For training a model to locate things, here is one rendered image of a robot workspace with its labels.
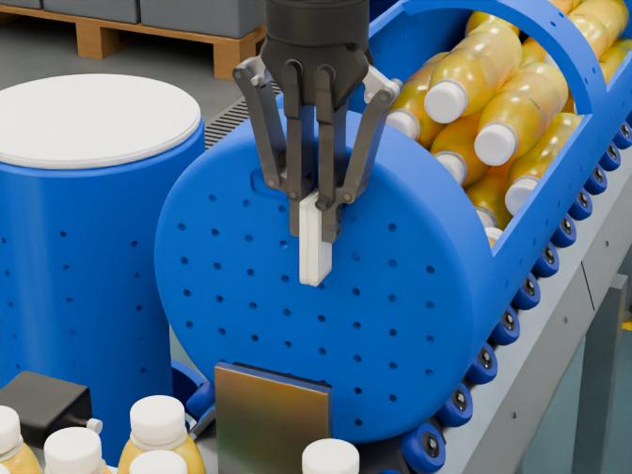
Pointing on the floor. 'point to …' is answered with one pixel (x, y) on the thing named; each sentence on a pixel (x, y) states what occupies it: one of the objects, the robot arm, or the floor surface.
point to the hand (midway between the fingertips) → (315, 237)
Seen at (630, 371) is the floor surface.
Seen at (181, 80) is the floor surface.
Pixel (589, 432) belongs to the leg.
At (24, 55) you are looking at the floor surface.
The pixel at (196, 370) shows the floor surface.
